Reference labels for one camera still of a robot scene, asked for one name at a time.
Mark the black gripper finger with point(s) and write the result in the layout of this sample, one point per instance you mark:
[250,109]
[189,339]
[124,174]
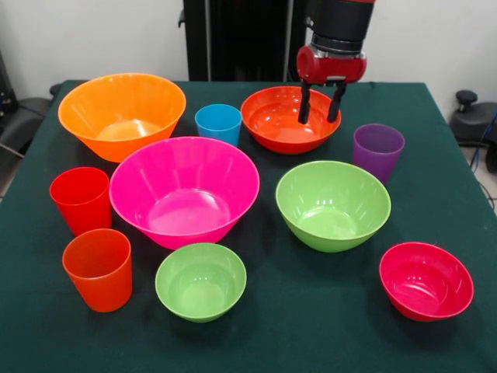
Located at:
[336,103]
[304,105]

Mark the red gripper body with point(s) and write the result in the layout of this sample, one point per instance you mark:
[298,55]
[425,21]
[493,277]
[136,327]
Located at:
[334,70]

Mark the large orange bowl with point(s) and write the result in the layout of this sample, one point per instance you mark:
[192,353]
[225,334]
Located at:
[116,105]

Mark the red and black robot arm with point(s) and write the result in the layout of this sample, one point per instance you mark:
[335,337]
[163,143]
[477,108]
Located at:
[341,23]

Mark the red-orange bowl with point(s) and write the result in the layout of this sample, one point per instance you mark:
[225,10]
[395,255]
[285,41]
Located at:
[279,124]

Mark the purple cup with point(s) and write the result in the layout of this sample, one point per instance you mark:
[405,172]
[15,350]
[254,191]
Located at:
[376,155]

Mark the blue cup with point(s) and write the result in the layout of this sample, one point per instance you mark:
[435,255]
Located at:
[217,128]

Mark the large green bowl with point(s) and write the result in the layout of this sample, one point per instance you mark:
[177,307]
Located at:
[330,210]

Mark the large pink bowl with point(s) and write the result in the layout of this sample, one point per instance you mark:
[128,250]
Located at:
[182,186]

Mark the small pink bowl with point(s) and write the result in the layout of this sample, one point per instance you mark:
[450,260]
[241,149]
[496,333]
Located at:
[425,283]

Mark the small green bowl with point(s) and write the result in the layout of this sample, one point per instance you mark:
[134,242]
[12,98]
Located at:
[200,287]

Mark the dark green table cloth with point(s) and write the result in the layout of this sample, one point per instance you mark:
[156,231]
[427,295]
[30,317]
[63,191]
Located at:
[272,342]

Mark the red cup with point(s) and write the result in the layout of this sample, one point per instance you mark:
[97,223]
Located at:
[81,202]

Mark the red-orange cup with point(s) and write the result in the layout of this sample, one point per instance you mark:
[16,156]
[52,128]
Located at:
[101,276]

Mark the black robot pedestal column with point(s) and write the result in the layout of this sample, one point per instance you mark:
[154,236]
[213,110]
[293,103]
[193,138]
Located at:
[248,39]

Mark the black pedestal leg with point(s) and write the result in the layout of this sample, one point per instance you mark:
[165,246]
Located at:
[23,120]
[471,124]

